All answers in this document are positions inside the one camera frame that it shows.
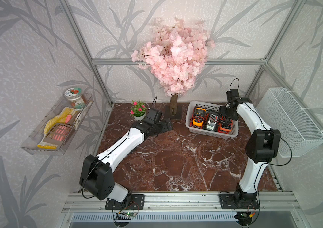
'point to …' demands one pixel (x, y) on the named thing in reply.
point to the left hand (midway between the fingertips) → (167, 126)
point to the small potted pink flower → (138, 110)
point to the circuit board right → (244, 218)
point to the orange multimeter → (225, 128)
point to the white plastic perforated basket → (235, 128)
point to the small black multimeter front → (212, 124)
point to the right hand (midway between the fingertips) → (224, 114)
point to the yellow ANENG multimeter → (198, 118)
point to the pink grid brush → (58, 133)
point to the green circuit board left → (130, 213)
